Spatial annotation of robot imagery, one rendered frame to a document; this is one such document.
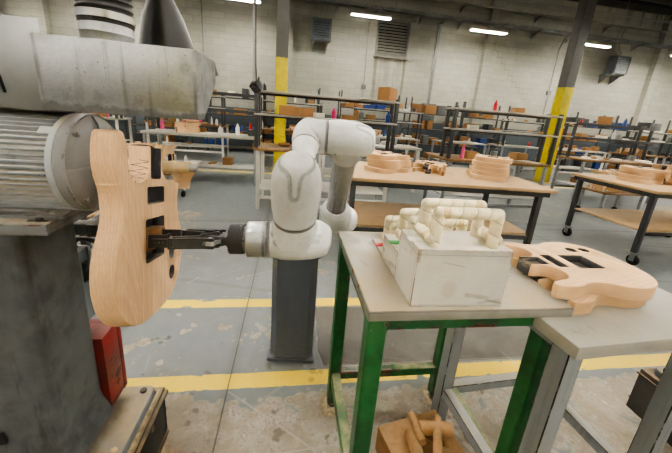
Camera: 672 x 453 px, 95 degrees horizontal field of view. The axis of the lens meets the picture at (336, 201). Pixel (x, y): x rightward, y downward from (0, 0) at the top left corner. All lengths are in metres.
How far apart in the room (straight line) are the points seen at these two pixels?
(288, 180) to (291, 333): 1.42
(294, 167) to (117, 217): 0.35
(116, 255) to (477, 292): 0.86
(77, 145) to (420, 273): 0.89
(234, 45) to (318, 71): 2.95
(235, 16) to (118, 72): 11.62
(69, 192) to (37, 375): 0.56
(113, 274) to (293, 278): 1.16
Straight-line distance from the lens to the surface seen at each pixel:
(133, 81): 0.80
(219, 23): 12.42
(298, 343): 1.99
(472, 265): 0.92
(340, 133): 1.18
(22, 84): 1.00
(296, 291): 1.79
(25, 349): 1.23
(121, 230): 0.72
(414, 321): 0.95
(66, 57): 0.86
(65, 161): 0.93
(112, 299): 0.73
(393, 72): 12.54
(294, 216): 0.66
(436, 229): 0.84
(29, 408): 1.37
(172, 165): 0.94
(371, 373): 1.01
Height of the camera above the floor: 1.42
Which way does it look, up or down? 16 degrees down
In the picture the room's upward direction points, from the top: 5 degrees clockwise
